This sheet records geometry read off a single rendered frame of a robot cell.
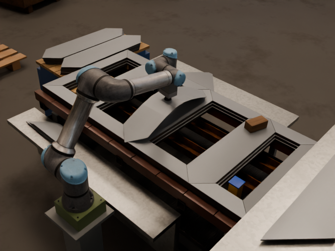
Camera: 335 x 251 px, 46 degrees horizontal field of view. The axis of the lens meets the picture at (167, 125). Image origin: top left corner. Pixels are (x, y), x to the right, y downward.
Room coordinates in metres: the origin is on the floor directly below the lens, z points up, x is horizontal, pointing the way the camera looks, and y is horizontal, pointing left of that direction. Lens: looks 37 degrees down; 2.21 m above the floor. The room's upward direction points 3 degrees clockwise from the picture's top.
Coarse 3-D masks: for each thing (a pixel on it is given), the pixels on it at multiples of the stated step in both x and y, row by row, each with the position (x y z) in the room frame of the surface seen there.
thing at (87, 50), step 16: (96, 32) 2.99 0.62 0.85; (112, 32) 3.00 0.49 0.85; (48, 48) 2.66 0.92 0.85; (64, 48) 2.67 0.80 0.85; (80, 48) 2.69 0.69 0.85; (96, 48) 2.70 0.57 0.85; (112, 48) 2.71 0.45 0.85; (128, 48) 2.74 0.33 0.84; (64, 64) 2.43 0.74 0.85; (80, 64) 2.44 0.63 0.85
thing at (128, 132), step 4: (124, 124) 1.72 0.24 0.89; (124, 128) 1.69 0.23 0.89; (128, 128) 1.68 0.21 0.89; (124, 132) 1.66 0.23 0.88; (128, 132) 1.66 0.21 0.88; (132, 132) 1.65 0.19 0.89; (136, 132) 1.65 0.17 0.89; (128, 136) 1.63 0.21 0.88; (132, 136) 1.63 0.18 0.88; (136, 136) 1.63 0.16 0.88; (140, 136) 1.62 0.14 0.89; (144, 136) 1.62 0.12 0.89; (132, 140) 1.60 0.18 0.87
